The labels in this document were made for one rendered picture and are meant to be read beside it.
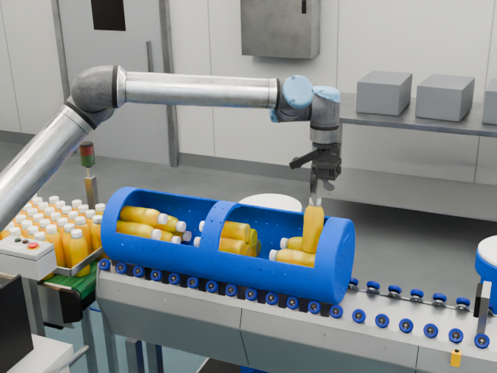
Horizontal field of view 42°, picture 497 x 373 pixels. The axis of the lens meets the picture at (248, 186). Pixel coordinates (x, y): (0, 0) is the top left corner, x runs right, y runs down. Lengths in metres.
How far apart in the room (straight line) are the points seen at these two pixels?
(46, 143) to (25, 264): 0.64
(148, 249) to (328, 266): 0.66
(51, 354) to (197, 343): 0.79
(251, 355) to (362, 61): 3.37
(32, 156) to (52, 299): 0.82
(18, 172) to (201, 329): 0.91
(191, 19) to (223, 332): 3.89
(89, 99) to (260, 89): 0.46
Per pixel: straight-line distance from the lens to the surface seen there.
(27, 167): 1.89
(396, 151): 5.45
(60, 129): 1.90
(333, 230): 2.08
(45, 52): 6.82
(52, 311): 2.61
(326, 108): 1.97
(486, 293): 2.11
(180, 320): 2.41
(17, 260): 2.42
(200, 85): 1.78
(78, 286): 2.53
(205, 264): 2.22
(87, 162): 2.95
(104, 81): 1.77
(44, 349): 1.86
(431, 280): 4.34
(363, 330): 2.15
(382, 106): 4.57
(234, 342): 2.37
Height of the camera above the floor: 2.13
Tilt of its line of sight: 22 degrees down
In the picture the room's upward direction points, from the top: 1 degrees counter-clockwise
